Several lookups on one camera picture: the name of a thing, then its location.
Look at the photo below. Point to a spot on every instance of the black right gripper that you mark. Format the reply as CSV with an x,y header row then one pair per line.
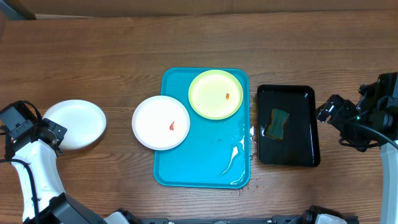
x,y
336,109

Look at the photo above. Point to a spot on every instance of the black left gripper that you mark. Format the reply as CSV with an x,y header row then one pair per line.
x,y
58,130

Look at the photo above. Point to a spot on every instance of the yellow green scrub sponge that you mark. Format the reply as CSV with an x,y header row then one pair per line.
x,y
277,122

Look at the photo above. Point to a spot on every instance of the white plate with ketchup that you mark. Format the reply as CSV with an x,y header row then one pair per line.
x,y
160,123

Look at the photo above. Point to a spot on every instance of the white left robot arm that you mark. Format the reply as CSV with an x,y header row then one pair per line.
x,y
31,147

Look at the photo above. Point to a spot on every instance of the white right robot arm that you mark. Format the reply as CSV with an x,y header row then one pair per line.
x,y
385,122

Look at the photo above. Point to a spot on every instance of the black water tray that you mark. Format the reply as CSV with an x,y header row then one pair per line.
x,y
300,144

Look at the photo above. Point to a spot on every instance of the teal plastic tray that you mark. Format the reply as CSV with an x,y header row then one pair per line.
x,y
215,153

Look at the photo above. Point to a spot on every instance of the yellow-green plate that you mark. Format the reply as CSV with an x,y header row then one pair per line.
x,y
215,94

